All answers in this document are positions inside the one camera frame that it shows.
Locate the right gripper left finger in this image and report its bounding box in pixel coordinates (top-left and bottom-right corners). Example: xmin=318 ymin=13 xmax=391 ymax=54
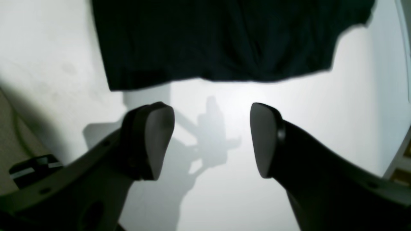
xmin=1 ymin=101 xmax=175 ymax=231

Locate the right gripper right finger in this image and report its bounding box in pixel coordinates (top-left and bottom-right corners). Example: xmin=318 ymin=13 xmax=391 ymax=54
xmin=250 ymin=103 xmax=411 ymax=231

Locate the black T-shirt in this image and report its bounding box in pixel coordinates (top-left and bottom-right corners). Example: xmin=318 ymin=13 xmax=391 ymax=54
xmin=91 ymin=0 xmax=375 ymax=91

